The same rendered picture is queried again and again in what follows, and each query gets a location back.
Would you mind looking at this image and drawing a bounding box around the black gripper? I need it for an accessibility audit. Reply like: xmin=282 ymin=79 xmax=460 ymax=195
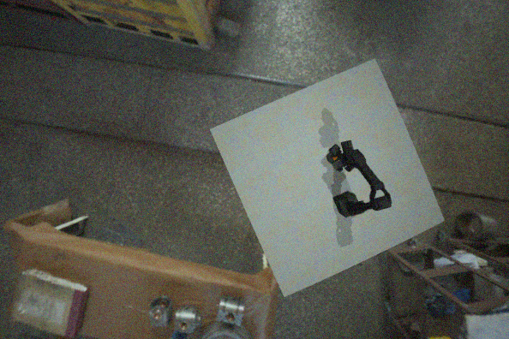
xmin=328 ymin=145 xmax=354 ymax=172

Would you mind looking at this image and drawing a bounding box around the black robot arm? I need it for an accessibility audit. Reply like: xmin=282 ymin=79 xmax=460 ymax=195
xmin=331 ymin=140 xmax=392 ymax=217

